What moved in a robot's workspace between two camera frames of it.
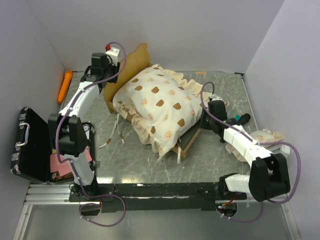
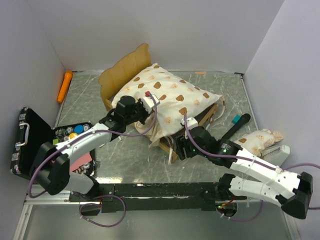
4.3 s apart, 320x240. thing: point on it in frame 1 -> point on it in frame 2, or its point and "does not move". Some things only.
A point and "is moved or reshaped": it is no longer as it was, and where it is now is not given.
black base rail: [155, 197] does not move
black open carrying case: [31, 157] does not move
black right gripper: [204, 114] -> [181, 142]
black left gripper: [115, 69] -> [139, 104]
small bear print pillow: [262, 136] does not move
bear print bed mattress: [161, 106] is moved or reshaped
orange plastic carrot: [66, 81] does not move
